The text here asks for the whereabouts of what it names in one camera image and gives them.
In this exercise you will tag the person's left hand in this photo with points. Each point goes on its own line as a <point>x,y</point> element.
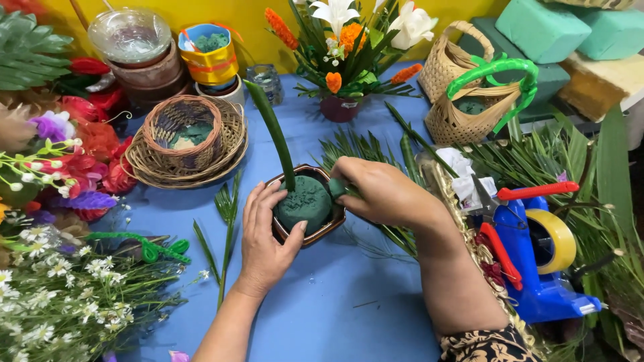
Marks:
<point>261,246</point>

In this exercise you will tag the person's right hand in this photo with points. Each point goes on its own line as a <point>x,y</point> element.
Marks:
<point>387,196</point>

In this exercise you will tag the short green leaf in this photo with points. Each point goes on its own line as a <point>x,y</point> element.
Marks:
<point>336,188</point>

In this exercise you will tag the brown hexagonal ceramic pot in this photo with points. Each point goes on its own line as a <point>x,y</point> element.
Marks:
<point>329,226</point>

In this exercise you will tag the thin green palm frond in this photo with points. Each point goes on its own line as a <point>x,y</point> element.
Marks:
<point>229,221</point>

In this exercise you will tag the dark green floral foam ball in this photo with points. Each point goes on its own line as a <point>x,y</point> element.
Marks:
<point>304,203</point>

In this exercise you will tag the gold lace ribbon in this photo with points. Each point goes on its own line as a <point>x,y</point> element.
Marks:
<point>453,211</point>

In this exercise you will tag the white crumpled tissue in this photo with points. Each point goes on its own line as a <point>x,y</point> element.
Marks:
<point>460,161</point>

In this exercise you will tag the maroon flower pot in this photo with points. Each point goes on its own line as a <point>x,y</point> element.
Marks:
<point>339,108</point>

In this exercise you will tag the flat woven wicker tray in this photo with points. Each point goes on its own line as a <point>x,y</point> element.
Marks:
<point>229,151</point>

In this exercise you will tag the tall rolled green leaf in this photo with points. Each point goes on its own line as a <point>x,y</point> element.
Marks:
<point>274,130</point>

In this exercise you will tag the small round wicker basket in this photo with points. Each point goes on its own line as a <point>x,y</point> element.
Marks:
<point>183,133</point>

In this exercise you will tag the purple flower petal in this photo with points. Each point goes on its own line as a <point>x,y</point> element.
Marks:
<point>178,356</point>

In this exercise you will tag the plain woven bamboo basket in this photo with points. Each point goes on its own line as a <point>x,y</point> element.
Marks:
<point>445,70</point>

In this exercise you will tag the artificial flower arrangement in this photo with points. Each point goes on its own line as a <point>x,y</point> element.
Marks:
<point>347,45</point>

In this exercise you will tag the white ceramic pot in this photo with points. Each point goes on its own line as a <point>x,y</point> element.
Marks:
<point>226,93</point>

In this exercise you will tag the small clear glass jar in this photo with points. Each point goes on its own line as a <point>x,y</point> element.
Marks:
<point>265,83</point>

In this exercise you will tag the yellow tape roll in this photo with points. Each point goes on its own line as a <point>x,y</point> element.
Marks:
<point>562,236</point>

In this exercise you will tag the black patterned sleeve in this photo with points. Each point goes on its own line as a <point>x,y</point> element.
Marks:
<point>485,347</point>

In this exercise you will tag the blue tape dispenser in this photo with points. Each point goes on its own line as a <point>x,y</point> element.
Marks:
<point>543,296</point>

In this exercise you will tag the yellow and blue ribboned pot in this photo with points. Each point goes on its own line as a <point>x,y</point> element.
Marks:
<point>211,60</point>

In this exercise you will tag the dark green floral foam brick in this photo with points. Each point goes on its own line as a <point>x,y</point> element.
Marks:
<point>548,80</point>

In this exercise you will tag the heap of colourful artificial flowers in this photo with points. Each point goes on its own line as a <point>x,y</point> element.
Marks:
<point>85,151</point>

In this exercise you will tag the stack of brown pots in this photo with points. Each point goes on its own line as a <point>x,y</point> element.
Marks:
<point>151,78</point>

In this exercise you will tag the bunch of white daisies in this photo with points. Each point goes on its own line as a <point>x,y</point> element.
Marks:
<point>60,296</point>

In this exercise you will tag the heap of green palm leaves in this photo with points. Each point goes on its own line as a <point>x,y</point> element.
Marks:
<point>598,166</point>

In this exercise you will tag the light green floral foam brick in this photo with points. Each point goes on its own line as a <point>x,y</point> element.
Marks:
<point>541,27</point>
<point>614,35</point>

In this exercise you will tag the tan floral foam block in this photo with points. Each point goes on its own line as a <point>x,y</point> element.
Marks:
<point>598,83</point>

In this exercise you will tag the clear glass bowl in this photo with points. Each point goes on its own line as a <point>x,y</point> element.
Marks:
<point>130,35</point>

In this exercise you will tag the green artificial fern leaves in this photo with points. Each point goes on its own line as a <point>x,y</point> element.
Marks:
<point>30,50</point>

